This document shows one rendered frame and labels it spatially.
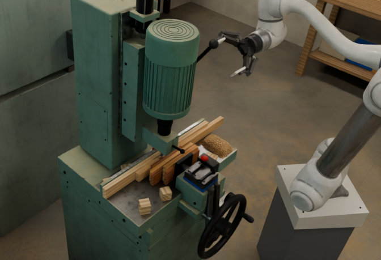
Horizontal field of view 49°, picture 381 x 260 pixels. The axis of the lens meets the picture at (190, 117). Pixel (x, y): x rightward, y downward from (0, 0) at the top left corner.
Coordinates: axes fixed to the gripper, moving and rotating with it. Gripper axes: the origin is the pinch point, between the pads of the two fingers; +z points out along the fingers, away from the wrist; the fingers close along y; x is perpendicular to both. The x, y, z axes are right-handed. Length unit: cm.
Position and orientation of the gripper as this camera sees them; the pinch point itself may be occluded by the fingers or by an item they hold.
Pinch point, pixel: (224, 59)
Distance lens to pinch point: 159.8
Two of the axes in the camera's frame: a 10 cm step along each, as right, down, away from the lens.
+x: 5.1, -4.0, -7.6
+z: -6.5, 4.0, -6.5
